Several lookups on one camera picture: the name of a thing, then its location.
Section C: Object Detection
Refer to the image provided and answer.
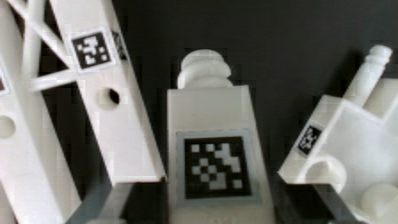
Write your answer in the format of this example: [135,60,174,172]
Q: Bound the white chair leg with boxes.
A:
[167,49,275,224]

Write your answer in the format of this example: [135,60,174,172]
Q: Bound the white chair back frame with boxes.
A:
[0,0,165,224]

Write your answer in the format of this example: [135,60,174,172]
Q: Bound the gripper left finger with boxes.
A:
[66,180,167,224]

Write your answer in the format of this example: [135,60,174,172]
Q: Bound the white chair seat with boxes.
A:
[279,45,398,224]

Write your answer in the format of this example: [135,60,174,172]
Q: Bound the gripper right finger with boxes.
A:
[275,181,361,224]

